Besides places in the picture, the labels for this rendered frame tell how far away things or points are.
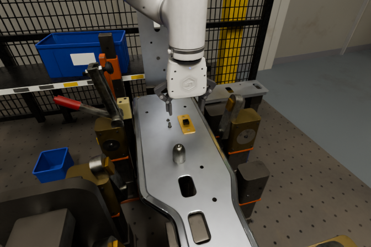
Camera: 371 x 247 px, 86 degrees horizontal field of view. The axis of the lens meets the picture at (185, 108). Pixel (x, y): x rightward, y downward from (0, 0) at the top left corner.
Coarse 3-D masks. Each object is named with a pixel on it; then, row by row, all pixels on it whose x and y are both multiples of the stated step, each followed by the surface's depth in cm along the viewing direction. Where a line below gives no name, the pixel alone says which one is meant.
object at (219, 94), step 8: (248, 80) 83; (256, 80) 83; (216, 88) 78; (224, 88) 78; (232, 88) 78; (240, 88) 78; (248, 88) 78; (256, 88) 78; (264, 88) 78; (208, 96) 73; (216, 96) 73; (224, 96) 73; (248, 96) 75
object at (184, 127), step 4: (180, 116) 63; (184, 116) 63; (188, 116) 63; (180, 120) 62; (184, 120) 60; (188, 120) 60; (180, 124) 60; (184, 124) 60; (188, 124) 60; (192, 124) 60; (184, 128) 59; (188, 128) 59; (192, 128) 59; (184, 132) 57; (188, 132) 57
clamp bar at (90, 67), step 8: (96, 64) 45; (88, 72) 43; (96, 72) 43; (112, 72) 45; (96, 80) 44; (104, 80) 48; (96, 88) 45; (104, 88) 46; (104, 96) 47; (112, 96) 51; (104, 104) 48; (112, 104) 49; (112, 112) 50; (120, 112) 54
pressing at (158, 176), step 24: (144, 96) 73; (144, 120) 62; (192, 120) 62; (144, 144) 54; (168, 144) 54; (192, 144) 54; (216, 144) 54; (144, 168) 48; (168, 168) 48; (192, 168) 48; (216, 168) 48; (144, 192) 42; (168, 192) 43; (216, 192) 43; (168, 216) 39; (216, 216) 39; (240, 216) 39; (192, 240) 35; (216, 240) 35; (240, 240) 35
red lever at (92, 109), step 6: (60, 96) 46; (60, 102) 46; (66, 102) 46; (72, 102) 47; (78, 102) 48; (72, 108) 47; (78, 108) 48; (84, 108) 49; (90, 108) 49; (96, 108) 51; (96, 114) 50; (102, 114) 51; (108, 114) 51
